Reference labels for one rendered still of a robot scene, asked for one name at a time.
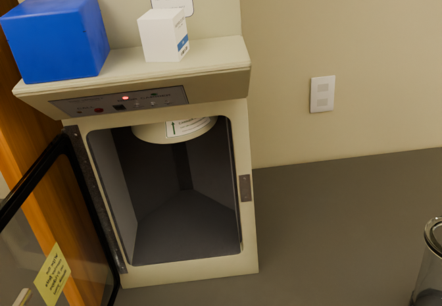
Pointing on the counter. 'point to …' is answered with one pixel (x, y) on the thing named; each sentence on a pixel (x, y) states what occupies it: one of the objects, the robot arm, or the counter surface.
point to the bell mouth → (173, 129)
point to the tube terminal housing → (178, 112)
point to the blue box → (57, 37)
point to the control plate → (91, 102)
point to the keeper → (245, 187)
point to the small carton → (164, 35)
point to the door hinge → (95, 195)
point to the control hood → (154, 76)
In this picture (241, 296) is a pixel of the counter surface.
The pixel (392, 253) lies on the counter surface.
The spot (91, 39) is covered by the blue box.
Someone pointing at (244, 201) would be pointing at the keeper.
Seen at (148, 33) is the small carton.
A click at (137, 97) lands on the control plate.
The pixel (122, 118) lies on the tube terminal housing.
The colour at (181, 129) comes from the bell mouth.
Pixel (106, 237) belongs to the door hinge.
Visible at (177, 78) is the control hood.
